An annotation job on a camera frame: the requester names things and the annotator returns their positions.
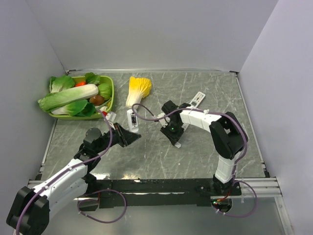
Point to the red tomato toy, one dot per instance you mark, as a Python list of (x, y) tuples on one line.
[(80, 84)]

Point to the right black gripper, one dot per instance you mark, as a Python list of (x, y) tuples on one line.
[(173, 137)]

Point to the aluminium frame rail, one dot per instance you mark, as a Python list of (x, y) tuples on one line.
[(264, 188)]

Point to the round green lettuce toy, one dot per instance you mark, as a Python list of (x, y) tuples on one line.
[(105, 90)]

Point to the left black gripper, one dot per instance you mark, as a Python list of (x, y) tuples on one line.
[(124, 136)]

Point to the yellow cabbage toy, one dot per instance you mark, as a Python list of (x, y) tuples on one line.
[(139, 88)]

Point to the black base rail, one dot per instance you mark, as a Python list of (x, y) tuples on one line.
[(199, 192)]

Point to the green plastic basket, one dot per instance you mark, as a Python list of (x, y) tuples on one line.
[(106, 106)]

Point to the brown mushroom toy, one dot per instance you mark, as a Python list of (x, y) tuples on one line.
[(97, 100)]

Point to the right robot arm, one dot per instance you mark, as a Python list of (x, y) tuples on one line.
[(229, 138)]

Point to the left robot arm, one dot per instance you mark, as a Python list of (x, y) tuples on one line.
[(33, 208)]

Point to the green leaf toy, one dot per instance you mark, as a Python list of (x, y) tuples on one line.
[(57, 84)]

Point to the bok choy toy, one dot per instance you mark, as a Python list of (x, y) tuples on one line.
[(80, 108)]

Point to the grey white remote control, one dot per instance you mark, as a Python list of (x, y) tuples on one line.
[(132, 121)]

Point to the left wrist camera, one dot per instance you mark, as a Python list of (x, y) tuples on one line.
[(110, 116)]

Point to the long napa cabbage toy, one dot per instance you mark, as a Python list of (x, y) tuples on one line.
[(55, 100)]

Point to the white remote with screen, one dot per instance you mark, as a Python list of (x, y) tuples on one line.
[(197, 99)]

